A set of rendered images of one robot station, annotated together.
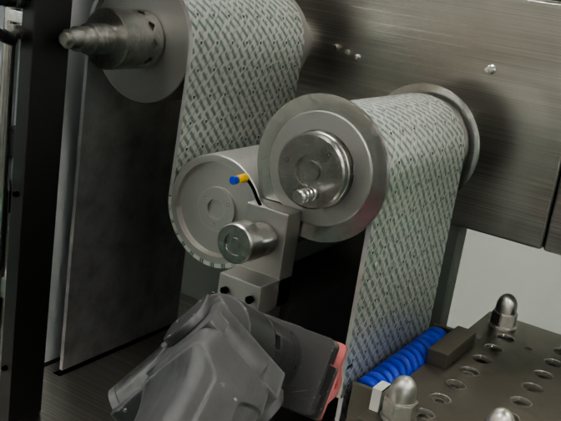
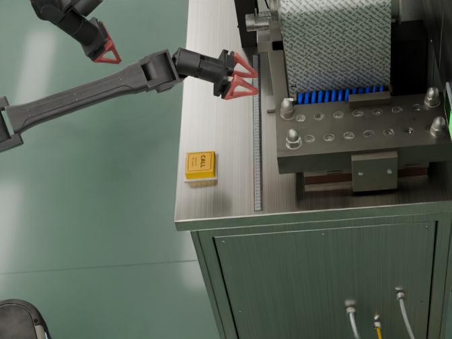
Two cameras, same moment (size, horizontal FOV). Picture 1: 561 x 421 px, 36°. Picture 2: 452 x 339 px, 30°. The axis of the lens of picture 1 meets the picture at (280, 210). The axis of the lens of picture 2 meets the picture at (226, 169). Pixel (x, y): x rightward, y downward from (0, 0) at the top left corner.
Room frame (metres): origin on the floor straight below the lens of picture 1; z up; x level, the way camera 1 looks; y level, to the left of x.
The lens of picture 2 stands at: (0.15, -1.38, 2.44)
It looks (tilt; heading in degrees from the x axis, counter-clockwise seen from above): 48 degrees down; 70
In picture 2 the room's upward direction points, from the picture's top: 12 degrees counter-clockwise
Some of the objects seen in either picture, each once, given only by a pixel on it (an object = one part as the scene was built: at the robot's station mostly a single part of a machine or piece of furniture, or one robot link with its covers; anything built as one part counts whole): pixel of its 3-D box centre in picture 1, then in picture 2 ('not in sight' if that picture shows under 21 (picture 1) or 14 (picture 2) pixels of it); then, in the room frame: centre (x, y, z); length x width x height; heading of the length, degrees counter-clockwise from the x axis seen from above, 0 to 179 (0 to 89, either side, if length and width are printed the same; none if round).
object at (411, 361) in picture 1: (406, 363); (342, 96); (0.91, -0.17, 1.03); 0.21 x 0.04 x 0.03; 150
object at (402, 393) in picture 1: (401, 397); (287, 107); (0.77, -0.14, 1.05); 0.04 x 0.04 x 0.04
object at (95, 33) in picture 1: (84, 38); not in sight; (0.90, 0.22, 1.33); 0.06 x 0.03 x 0.03; 150
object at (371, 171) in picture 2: not in sight; (374, 172); (0.86, -0.36, 0.96); 0.10 x 0.03 x 0.11; 150
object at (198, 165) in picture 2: not in sight; (200, 165); (0.56, -0.06, 0.91); 0.07 x 0.07 x 0.02; 60
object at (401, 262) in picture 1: (401, 287); (338, 62); (0.92, -0.15, 1.11); 0.23 x 0.01 x 0.18; 150
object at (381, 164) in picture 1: (320, 168); (280, 4); (0.84, -0.03, 1.25); 0.15 x 0.01 x 0.15; 60
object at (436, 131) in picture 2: not in sight; (438, 124); (1.01, -0.39, 1.05); 0.04 x 0.04 x 0.04
